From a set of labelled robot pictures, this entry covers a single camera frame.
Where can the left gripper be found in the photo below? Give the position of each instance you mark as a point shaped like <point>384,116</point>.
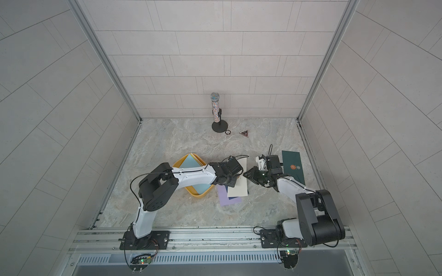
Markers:
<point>233,183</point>

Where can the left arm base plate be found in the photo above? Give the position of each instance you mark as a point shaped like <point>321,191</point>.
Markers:
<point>157,240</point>

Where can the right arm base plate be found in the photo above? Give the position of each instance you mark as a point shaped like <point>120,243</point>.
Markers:
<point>276,238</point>

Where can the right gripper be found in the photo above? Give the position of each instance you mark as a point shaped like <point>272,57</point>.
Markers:
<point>254,175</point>

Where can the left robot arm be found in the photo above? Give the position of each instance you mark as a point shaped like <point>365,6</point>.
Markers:
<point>158,186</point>

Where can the dark green envelope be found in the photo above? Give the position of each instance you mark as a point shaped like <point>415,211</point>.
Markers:
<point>292,165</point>

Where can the circuit board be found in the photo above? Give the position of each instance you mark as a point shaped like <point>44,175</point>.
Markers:
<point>140,262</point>
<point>289,259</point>

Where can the left circuit board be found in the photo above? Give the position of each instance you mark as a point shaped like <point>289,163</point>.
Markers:
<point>140,262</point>

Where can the yellow storage tray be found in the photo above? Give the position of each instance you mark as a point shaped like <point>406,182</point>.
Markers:
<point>193,191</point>

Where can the light blue envelope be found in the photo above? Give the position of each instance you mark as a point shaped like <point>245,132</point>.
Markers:
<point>193,162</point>

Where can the right circuit board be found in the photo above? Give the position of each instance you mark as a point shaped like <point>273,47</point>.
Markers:
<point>289,259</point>

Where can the aluminium mounting rail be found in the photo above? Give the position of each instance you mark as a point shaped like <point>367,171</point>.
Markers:
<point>182,239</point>

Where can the white envelope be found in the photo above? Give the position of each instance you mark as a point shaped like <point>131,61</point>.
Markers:
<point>240,189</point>

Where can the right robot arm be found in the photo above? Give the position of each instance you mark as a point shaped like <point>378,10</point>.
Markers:
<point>317,221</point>

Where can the purple envelope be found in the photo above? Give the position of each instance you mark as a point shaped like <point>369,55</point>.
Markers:
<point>227,202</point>

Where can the navy blue envelope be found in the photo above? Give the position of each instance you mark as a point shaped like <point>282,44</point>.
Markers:
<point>223,191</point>

